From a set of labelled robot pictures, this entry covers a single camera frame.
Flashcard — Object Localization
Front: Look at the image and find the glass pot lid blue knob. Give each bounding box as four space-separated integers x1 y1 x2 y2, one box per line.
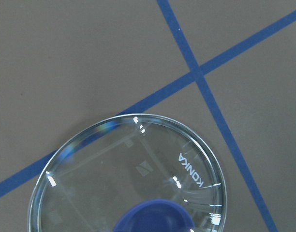
27 114 227 232

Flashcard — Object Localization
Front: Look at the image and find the brown paper table mat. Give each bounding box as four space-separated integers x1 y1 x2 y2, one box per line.
0 0 296 232

